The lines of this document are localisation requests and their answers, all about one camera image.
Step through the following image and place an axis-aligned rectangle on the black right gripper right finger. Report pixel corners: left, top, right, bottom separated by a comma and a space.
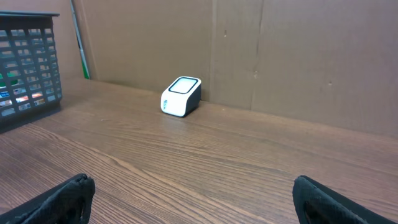
292, 175, 395, 224

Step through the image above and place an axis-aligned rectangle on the brown cardboard backboard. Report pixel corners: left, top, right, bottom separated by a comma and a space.
1, 0, 397, 137

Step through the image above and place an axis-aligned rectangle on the dark grey plastic basket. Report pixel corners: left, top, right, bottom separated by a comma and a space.
1, 11, 63, 133

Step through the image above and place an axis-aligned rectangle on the white barcode scanner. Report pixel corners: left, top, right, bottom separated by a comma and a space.
160, 76, 201, 117

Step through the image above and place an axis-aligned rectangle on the white green pole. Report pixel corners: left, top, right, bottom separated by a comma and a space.
70, 0, 90, 80

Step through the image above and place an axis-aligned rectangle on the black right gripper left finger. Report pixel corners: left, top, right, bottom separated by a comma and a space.
1, 173, 95, 224

